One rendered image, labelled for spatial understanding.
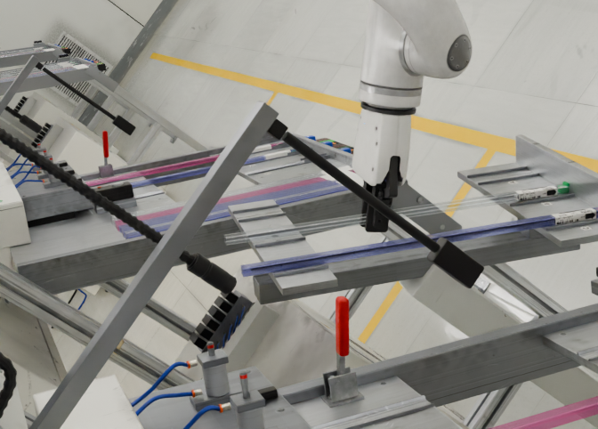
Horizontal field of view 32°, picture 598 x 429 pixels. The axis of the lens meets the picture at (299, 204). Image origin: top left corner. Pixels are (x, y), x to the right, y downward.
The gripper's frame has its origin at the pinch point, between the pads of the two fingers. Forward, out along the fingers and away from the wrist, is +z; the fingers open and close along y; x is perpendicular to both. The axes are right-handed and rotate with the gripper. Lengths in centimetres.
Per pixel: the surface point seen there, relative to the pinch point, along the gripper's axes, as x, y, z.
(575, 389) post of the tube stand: 34.5, 2.9, 26.2
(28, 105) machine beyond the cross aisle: -34, -568, 104
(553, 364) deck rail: 10.4, 34.6, 6.6
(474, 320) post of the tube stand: 16.1, 2.9, 14.7
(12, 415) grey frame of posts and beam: -49, 47, 4
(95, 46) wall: 19, -705, 83
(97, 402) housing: -41, 44, 5
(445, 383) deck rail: -3.1, 35.8, 8.0
